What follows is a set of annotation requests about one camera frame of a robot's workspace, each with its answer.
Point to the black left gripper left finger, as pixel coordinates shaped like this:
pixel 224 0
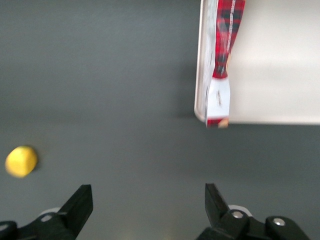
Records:
pixel 67 217

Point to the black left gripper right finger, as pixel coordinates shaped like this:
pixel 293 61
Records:
pixel 225 225

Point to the red plaid cookie box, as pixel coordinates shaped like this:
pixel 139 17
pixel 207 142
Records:
pixel 221 95

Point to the beige rectangular plastic tray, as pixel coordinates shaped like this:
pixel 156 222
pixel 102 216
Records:
pixel 275 62

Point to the yellow lemon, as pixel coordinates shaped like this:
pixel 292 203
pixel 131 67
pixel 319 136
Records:
pixel 21 162

